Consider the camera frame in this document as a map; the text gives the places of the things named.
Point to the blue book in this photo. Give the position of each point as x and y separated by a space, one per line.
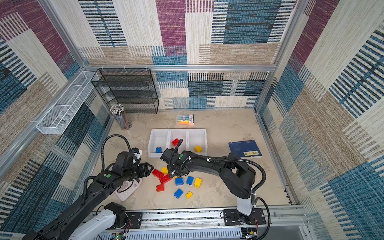
245 149

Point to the highlighter marker pack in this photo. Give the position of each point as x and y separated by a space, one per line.
185 119

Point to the black wire shelf rack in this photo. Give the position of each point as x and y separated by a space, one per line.
134 89

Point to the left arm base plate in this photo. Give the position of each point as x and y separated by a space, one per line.
133 220

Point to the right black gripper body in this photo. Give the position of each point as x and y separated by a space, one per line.
173 172

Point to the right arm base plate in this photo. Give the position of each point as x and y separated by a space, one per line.
233 218

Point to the white bin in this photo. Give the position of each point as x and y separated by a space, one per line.
158 138
179 134
198 137

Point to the blue lego beside yellow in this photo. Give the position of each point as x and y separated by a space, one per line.
190 180

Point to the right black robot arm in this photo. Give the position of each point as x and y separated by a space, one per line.
242 177

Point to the white left bin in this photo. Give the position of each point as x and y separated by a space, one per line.
158 138

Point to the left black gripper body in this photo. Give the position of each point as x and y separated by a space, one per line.
137 171

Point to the blue lego front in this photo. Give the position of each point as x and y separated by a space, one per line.
178 193

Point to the small yellow lego front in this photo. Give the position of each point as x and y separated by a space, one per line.
189 195

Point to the small red lego bottom left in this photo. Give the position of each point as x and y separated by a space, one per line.
160 188

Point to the white mesh wall basket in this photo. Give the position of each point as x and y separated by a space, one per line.
60 115

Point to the pink white calculator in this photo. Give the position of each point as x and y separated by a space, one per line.
127 189

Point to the long red lego brick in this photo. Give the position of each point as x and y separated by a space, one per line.
157 174

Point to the white middle bin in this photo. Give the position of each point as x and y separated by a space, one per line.
179 134

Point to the white right bin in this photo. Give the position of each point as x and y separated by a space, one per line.
198 137

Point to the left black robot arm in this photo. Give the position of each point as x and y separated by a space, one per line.
69 225

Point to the pencil cup with pencils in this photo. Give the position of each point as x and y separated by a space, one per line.
118 112

